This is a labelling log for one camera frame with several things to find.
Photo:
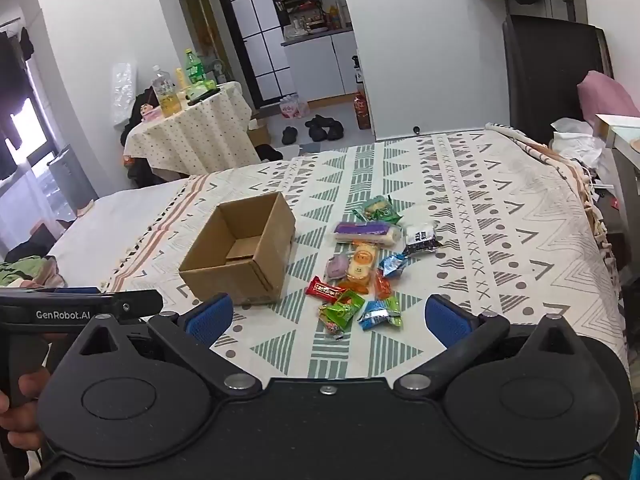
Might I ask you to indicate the pink cartoon box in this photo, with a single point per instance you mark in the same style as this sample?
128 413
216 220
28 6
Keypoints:
151 111

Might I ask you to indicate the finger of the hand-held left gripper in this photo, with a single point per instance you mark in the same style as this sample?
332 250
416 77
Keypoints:
77 290

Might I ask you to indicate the dark bag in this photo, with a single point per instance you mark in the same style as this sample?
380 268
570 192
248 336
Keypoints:
269 152

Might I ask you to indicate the clear bottle with yellow liquid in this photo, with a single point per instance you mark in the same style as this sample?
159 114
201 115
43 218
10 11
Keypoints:
167 95

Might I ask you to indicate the black framed glass door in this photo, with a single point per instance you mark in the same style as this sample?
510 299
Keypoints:
260 35

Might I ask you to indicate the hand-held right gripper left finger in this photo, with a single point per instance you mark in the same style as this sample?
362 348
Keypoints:
210 319

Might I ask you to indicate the purple white long snack packet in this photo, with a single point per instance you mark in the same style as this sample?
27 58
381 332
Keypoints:
365 232

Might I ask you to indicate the white bed sheet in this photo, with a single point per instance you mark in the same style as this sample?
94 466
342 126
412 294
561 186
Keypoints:
115 230

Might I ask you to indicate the cluttered kitchen shelf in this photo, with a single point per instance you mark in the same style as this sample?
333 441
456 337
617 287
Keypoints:
305 5

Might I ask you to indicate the white bedside table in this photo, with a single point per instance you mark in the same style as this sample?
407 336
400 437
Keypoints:
622 132

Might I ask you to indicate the blue green snack packet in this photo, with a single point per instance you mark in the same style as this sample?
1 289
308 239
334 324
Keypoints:
380 314

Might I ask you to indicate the purple round snack packet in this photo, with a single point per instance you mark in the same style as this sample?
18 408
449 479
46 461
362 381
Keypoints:
336 267

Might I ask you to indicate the pink pillow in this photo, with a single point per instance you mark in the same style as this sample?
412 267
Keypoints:
605 100

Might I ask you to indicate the small grey fan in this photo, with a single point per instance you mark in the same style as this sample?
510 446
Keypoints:
216 70

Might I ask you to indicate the small orange snack packet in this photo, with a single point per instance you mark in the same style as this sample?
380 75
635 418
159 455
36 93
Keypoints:
382 285

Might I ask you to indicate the pink water bottle pack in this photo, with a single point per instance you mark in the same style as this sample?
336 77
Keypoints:
294 107

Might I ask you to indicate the person's left hand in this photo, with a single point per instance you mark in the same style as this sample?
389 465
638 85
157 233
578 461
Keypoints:
22 425

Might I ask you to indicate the white kitchen cabinet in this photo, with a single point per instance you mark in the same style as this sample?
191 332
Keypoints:
320 67

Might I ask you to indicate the green cloth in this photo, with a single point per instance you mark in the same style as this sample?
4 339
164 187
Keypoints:
25 270

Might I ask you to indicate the green cake snack packet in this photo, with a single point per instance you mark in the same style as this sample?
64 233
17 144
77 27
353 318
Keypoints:
377 210

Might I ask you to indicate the green plastic bag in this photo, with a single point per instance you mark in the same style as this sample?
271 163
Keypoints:
200 91

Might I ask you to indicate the black white snack packet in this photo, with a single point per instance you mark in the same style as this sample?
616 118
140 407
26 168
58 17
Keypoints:
420 240

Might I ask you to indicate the red snack packet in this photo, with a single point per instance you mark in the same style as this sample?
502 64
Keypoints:
324 289

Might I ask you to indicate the green plastic bottle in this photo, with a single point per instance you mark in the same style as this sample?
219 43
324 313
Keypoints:
192 70

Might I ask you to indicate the brown cardboard box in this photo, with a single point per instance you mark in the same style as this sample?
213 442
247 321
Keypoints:
270 240

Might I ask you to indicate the white clothes pile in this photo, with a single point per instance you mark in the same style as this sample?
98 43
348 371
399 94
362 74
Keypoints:
575 142

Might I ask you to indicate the patterned printed blanket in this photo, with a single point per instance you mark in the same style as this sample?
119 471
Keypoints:
450 185

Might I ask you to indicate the black slipper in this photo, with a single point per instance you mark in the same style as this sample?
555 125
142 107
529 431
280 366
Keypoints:
320 121
290 136
327 133

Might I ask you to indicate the small colourful candy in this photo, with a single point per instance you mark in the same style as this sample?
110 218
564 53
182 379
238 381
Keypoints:
332 331

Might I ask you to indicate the dark hanging clothes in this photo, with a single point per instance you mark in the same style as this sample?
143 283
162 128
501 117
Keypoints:
12 90

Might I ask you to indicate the small blue snack packet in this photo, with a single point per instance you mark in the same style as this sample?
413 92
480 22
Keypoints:
392 265

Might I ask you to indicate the grey bin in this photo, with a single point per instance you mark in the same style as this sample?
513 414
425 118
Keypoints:
72 177

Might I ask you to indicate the small cardboard box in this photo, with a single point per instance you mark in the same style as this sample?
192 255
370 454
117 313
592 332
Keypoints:
259 134

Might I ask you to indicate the round table with dotted tablecloth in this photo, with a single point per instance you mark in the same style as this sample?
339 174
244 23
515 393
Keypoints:
195 135

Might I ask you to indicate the white spray bottle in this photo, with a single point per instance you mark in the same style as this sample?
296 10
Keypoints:
357 70

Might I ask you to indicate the orange drink bottle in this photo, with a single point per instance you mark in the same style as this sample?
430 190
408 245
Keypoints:
333 17

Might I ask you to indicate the red oil bottle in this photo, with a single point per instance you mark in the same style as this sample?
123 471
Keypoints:
362 112

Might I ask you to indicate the orange round cake packet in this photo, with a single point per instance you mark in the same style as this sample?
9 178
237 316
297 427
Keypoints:
360 262

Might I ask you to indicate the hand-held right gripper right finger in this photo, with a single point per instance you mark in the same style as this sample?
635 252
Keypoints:
447 322

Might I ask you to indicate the bubble wrap sheet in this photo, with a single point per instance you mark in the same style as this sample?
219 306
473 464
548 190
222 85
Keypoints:
124 92

